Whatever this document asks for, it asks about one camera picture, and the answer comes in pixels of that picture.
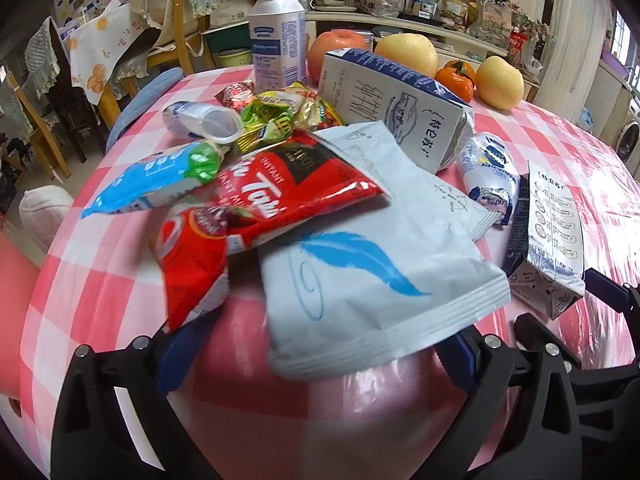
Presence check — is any silver box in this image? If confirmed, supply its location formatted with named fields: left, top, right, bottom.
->
left=362, top=29, right=389, bottom=54

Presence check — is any green plastic bin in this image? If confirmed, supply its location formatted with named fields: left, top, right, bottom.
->
left=216, top=47, right=252, bottom=69

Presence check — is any grey cushion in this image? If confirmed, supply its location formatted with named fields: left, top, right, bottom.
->
left=19, top=185, right=76, bottom=257

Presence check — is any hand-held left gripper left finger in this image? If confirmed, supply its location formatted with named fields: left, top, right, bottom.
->
left=50, top=305, right=223, bottom=480

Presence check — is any blue green wrapper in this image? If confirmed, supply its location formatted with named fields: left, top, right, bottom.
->
left=81, top=140, right=222, bottom=219

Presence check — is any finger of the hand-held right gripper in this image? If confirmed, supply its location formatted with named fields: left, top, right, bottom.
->
left=514, top=312, right=640, bottom=441
left=582, top=267, right=640, bottom=317

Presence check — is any large yellow apple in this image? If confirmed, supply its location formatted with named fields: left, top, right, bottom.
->
left=374, top=33, right=439, bottom=79

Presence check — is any red instant drink packet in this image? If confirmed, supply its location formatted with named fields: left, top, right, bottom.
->
left=220, top=129, right=394, bottom=252

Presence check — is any white navy drink carton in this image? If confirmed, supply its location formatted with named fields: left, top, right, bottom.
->
left=502, top=160, right=587, bottom=322

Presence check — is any orange persimmon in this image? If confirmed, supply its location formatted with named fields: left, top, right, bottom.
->
left=434, top=60, right=476, bottom=106

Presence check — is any white curtain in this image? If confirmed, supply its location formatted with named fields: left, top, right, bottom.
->
left=539, top=0, right=622, bottom=127

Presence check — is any red white snack packet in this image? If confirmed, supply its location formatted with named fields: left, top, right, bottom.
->
left=154, top=204, right=232, bottom=332

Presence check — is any white pouch blue feather print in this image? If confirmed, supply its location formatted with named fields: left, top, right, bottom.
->
left=257, top=122, right=512, bottom=382

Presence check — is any pink checked tablecloth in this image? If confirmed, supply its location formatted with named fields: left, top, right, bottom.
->
left=20, top=65, right=640, bottom=480

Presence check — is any washing machine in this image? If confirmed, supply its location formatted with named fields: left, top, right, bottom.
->
left=606, top=94, right=640, bottom=163

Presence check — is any white blue packet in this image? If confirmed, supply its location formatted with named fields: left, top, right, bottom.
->
left=459, top=131, right=522, bottom=227

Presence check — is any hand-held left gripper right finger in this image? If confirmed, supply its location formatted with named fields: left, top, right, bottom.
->
left=435, top=330, right=588, bottom=480

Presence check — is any red apple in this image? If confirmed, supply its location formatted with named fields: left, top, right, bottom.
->
left=306, top=30, right=372, bottom=84

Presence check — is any blue cushion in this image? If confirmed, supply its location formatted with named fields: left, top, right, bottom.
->
left=105, top=67, right=187, bottom=154

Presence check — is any white orange print tablecloth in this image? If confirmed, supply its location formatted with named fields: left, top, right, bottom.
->
left=66, top=0, right=153, bottom=107

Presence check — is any white bottle blue label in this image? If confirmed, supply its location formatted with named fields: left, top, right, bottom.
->
left=248, top=0, right=308, bottom=94

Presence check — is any white rice sack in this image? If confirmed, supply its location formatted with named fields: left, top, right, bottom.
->
left=209, top=0, right=252, bottom=29

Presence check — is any red gold patterned snack packet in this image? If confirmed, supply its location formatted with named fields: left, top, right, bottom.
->
left=215, top=81, right=257, bottom=111

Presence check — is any wooden chair knitted cover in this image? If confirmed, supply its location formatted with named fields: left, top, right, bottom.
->
left=6, top=16, right=72, bottom=179

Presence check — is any small white yogurt bottle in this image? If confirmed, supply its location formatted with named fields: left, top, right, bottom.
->
left=162, top=101, right=244, bottom=144

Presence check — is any green yellow wrapper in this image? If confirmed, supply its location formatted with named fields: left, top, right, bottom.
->
left=234, top=82, right=347, bottom=154

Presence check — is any white blue milk carton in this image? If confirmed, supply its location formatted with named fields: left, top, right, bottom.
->
left=317, top=47, right=476, bottom=173

